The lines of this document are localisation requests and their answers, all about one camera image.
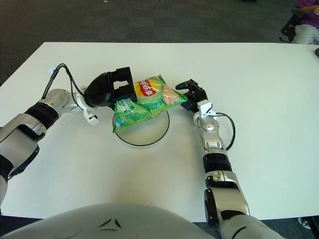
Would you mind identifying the green potato chips bag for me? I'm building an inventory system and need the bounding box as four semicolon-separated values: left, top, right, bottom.
112;74;188;134

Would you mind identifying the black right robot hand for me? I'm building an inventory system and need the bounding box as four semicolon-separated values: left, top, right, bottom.
175;79;209;114

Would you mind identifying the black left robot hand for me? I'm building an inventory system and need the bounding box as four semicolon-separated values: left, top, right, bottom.
83;66;138;108

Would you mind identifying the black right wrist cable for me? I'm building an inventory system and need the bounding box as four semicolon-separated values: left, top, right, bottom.
214;112;236;151

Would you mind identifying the black office chair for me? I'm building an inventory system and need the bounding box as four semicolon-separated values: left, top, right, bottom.
279;9;304;43

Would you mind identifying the black chair wheel base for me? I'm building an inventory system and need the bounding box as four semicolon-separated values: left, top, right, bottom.
298;216;319;230

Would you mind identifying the white plate black rim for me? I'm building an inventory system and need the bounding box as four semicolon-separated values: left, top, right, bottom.
113;109;171;147

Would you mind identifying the seated person purple shirt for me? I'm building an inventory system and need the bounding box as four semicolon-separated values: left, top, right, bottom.
294;0;319;45

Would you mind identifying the grey robot torso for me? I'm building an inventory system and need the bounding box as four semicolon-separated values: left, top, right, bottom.
0;203;222;239

